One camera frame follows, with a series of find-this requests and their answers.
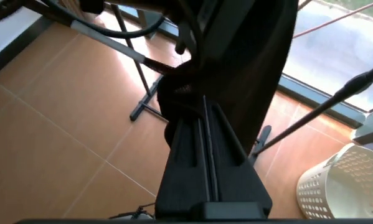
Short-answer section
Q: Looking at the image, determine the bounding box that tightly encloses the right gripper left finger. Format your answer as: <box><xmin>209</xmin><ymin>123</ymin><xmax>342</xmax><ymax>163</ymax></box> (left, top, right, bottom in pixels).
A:
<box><xmin>154</xmin><ymin>118</ymin><xmax>210</xmax><ymax>218</ymax></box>

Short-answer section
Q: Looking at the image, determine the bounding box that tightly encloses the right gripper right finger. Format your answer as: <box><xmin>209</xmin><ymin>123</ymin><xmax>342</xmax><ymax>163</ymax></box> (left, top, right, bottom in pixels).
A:
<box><xmin>203</xmin><ymin>95</ymin><xmax>273</xmax><ymax>218</ymax></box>

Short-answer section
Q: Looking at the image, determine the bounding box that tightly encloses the black garment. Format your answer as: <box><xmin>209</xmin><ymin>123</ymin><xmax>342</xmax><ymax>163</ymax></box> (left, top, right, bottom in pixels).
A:
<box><xmin>156</xmin><ymin>0</ymin><xmax>300</xmax><ymax>154</ymax></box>

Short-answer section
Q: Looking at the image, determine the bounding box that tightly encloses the pink clothes hanger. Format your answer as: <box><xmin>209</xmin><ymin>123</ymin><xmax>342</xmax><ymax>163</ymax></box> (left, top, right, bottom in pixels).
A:
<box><xmin>292</xmin><ymin>0</ymin><xmax>373</xmax><ymax>40</ymax></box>

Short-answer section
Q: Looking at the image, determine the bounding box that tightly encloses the white laundry basket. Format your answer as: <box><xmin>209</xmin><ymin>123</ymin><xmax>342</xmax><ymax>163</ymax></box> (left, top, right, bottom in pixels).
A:
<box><xmin>296</xmin><ymin>142</ymin><xmax>373</xmax><ymax>220</ymax></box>

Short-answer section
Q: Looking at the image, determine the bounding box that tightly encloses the black clothes rack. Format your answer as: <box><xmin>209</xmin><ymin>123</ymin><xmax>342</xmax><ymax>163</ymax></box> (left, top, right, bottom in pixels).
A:
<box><xmin>110</xmin><ymin>3</ymin><xmax>373</xmax><ymax>166</ymax></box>

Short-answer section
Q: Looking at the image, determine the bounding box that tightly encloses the window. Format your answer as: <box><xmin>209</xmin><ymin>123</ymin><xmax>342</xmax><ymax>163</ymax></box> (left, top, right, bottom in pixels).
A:
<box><xmin>117</xmin><ymin>0</ymin><xmax>373</xmax><ymax>146</ymax></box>

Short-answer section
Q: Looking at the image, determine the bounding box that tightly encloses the black cable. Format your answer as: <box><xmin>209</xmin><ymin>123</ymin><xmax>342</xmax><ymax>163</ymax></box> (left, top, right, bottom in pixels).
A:
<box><xmin>0</xmin><ymin>0</ymin><xmax>22</xmax><ymax>25</ymax></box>
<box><xmin>41</xmin><ymin>0</ymin><xmax>166</xmax><ymax>40</ymax></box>

